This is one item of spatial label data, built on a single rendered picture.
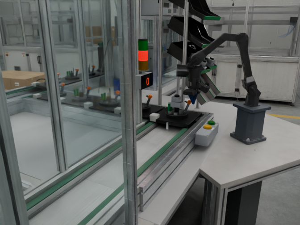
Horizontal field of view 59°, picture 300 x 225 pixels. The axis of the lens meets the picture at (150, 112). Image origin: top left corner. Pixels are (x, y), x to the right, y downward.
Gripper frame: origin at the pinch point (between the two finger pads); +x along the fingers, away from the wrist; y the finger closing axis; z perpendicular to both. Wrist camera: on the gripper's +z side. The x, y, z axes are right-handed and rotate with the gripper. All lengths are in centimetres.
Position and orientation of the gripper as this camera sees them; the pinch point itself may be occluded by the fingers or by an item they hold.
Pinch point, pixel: (193, 98)
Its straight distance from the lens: 152.8
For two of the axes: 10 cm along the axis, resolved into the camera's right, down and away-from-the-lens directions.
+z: 8.8, 1.6, -4.5
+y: 4.8, -2.8, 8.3
